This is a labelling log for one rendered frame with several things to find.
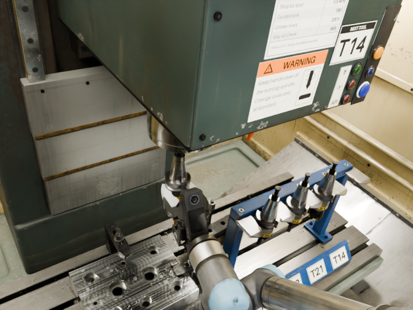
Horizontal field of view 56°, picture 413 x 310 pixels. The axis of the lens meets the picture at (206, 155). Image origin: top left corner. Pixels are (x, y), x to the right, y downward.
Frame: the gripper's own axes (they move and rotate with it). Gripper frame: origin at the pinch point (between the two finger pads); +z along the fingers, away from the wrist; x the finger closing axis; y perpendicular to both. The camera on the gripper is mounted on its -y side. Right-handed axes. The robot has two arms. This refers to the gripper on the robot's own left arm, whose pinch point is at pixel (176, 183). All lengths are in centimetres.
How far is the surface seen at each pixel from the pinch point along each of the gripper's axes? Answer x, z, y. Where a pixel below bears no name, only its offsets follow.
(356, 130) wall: 94, 33, 20
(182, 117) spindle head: -8.1, -21.5, -33.9
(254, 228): 17.0, -13.5, 7.6
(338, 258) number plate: 56, -12, 36
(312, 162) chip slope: 88, 46, 46
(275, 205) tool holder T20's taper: 21.9, -12.9, 1.2
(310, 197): 38.3, -7.6, 7.8
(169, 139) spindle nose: -5.1, -7.3, -19.4
